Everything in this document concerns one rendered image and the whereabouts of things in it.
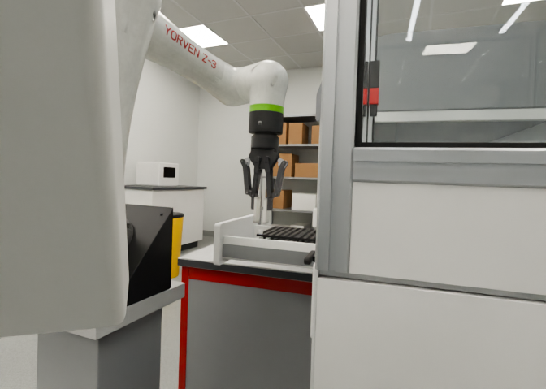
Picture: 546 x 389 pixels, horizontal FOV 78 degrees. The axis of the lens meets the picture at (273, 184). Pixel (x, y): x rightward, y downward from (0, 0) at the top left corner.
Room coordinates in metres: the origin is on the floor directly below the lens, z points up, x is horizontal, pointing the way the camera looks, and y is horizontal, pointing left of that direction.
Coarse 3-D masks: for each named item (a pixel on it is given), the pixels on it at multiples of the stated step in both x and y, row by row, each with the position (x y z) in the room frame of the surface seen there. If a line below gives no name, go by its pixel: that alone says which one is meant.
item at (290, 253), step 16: (224, 240) 0.89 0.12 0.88; (240, 240) 0.88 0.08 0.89; (256, 240) 0.87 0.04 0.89; (272, 240) 0.86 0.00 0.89; (224, 256) 0.89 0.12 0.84; (240, 256) 0.88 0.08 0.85; (256, 256) 0.86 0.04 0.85; (272, 256) 0.85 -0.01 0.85; (288, 256) 0.84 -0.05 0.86; (304, 256) 0.83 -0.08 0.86
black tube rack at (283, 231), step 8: (272, 232) 0.95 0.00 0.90; (280, 232) 0.95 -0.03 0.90; (288, 232) 0.95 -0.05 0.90; (296, 232) 0.96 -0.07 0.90; (304, 232) 0.96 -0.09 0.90; (312, 232) 0.97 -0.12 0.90; (288, 240) 0.99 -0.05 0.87; (296, 240) 0.89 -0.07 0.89; (304, 240) 0.96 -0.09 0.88; (312, 240) 0.86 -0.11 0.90
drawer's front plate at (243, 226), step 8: (248, 216) 1.08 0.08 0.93; (216, 224) 0.88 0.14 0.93; (224, 224) 0.90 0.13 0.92; (232, 224) 0.95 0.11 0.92; (240, 224) 1.01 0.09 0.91; (248, 224) 1.07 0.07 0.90; (256, 224) 1.14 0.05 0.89; (216, 232) 0.88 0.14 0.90; (224, 232) 0.90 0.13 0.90; (232, 232) 0.96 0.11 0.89; (240, 232) 1.01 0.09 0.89; (248, 232) 1.07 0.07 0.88; (216, 240) 0.88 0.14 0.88; (216, 248) 0.88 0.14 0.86; (216, 256) 0.88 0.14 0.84; (216, 264) 0.88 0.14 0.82
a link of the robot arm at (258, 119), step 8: (256, 112) 0.87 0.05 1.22; (264, 112) 0.86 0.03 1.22; (272, 112) 0.87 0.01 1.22; (256, 120) 0.87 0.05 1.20; (264, 120) 0.86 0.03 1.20; (272, 120) 0.87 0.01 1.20; (280, 120) 0.89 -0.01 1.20; (256, 128) 0.87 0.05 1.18; (264, 128) 0.86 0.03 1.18; (272, 128) 0.87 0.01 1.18; (280, 128) 0.89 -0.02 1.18
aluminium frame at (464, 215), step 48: (336, 0) 0.39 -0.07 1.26; (336, 48) 0.39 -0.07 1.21; (336, 96) 0.40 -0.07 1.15; (336, 144) 0.40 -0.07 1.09; (384, 144) 0.39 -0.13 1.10; (432, 144) 0.37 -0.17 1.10; (480, 144) 0.36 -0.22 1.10; (528, 144) 0.35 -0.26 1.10; (336, 192) 0.40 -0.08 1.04; (384, 192) 0.38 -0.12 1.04; (432, 192) 0.36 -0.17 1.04; (480, 192) 0.35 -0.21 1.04; (528, 192) 0.34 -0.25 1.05; (336, 240) 0.39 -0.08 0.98; (384, 240) 0.38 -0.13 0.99; (432, 240) 0.36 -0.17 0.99; (480, 240) 0.35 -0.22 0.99; (528, 240) 0.34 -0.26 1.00; (528, 288) 0.33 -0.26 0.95
